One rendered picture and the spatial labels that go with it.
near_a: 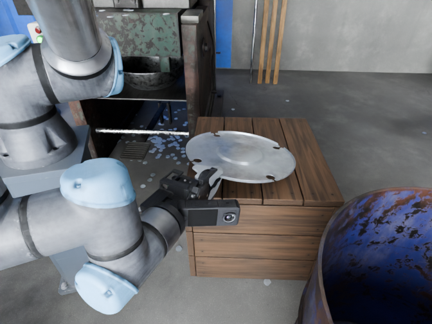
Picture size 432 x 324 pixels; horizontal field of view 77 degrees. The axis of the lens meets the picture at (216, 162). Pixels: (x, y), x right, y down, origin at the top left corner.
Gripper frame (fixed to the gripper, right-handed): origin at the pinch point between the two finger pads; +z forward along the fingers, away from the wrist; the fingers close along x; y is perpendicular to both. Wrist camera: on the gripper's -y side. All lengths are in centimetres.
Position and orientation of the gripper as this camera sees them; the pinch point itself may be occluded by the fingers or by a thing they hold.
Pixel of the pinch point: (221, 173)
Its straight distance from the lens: 61.6
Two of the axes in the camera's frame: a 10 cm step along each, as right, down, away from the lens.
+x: -0.7, 8.7, 5.0
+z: 4.2, -4.2, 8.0
